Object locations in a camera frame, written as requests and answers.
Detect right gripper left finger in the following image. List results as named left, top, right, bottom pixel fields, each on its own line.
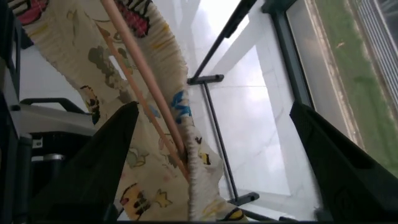
left=29, top=101, right=140, bottom=222

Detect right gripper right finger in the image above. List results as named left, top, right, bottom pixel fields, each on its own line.
left=289, top=101, right=398, bottom=222

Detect pink clothes hanger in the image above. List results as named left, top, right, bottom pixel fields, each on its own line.
left=99, top=0, right=191, bottom=184

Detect cream printed shorts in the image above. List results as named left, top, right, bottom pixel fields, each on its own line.
left=7, top=0, right=249, bottom=222

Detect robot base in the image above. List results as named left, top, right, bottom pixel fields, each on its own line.
left=0, top=93, right=97, bottom=223

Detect black clothes rack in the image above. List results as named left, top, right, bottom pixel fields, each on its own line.
left=186, top=0, right=298, bottom=222

